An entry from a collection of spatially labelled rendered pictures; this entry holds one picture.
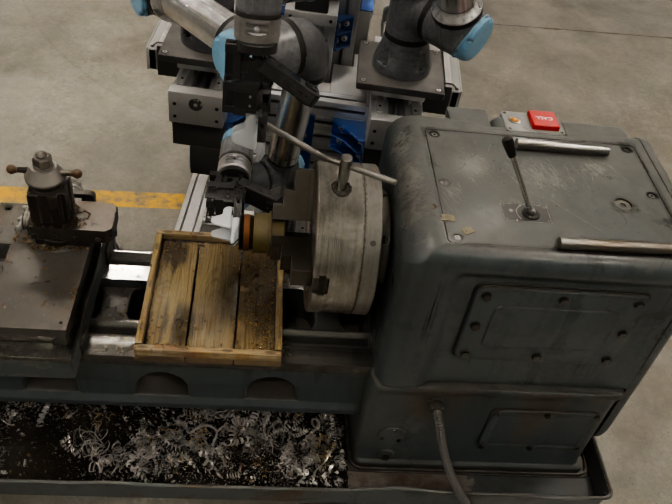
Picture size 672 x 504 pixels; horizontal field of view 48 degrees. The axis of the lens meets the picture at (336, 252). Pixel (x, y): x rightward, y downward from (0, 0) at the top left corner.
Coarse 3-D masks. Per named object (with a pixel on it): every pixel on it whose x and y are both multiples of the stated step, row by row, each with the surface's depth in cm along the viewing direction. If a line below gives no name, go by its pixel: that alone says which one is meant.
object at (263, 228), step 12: (252, 216) 153; (264, 216) 152; (240, 228) 150; (252, 228) 150; (264, 228) 150; (276, 228) 152; (240, 240) 150; (252, 240) 151; (264, 240) 150; (252, 252) 153; (264, 252) 153
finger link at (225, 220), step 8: (224, 208) 154; (232, 208) 154; (216, 216) 152; (224, 216) 153; (232, 216) 152; (216, 224) 151; (224, 224) 151; (232, 224) 151; (232, 232) 150; (232, 240) 150
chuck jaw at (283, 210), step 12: (300, 168) 153; (300, 180) 151; (312, 180) 152; (288, 192) 151; (300, 192) 152; (312, 192) 152; (276, 204) 152; (288, 204) 152; (300, 204) 152; (312, 204) 152; (276, 216) 152; (288, 216) 152; (300, 216) 152
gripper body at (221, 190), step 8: (224, 168) 163; (232, 168) 162; (240, 168) 163; (216, 176) 162; (224, 176) 163; (232, 176) 163; (240, 176) 163; (248, 176) 164; (208, 184) 157; (216, 184) 157; (224, 184) 158; (232, 184) 158; (208, 192) 157; (216, 192) 156; (224, 192) 157; (232, 192) 157; (208, 200) 155; (216, 200) 154; (224, 200) 155; (232, 200) 155; (208, 208) 157; (216, 208) 157
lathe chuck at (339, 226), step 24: (312, 168) 160; (336, 168) 147; (360, 192) 143; (312, 216) 152; (336, 216) 140; (360, 216) 141; (312, 240) 148; (336, 240) 140; (360, 240) 140; (312, 264) 144; (336, 264) 141; (360, 264) 141; (336, 288) 144; (336, 312) 152
